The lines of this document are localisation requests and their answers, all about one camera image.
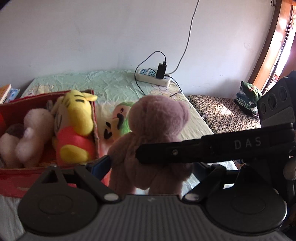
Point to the white plush rabbit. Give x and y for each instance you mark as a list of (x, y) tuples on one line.
[(39, 128)]

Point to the yellow tiger plush toy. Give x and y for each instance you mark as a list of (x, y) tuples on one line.
[(73, 126)]

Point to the green plush toy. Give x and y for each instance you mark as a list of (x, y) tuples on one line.
[(118, 125)]

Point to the orange book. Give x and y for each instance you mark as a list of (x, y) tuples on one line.
[(4, 92)]

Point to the pink plush rabbit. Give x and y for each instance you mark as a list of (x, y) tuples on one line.
[(8, 147)]

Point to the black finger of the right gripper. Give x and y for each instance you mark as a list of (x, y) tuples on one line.
[(169, 153)]

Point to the mauve plush teddy bear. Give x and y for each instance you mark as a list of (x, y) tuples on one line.
[(152, 119)]

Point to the red cardboard box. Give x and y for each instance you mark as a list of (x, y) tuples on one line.
[(15, 182)]

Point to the folded green clothes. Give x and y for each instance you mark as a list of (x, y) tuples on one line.
[(247, 98)]

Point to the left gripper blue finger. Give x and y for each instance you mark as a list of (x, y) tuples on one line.
[(101, 167)]

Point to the white power strip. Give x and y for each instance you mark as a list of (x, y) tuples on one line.
[(149, 76)]

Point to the black power adapter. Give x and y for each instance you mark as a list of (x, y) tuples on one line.
[(161, 70)]

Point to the cartoon print bed sheet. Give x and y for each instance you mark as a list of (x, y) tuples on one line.
[(112, 88)]

